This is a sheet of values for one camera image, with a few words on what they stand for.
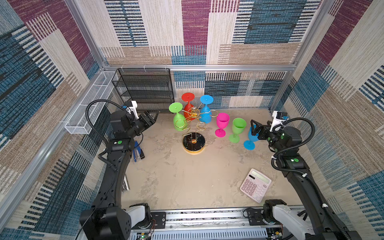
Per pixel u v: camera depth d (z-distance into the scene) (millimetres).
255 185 826
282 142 560
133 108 653
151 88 1085
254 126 683
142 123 638
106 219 383
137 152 967
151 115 650
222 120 954
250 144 1001
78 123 693
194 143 1012
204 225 729
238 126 899
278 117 609
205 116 895
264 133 648
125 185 827
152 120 649
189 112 799
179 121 852
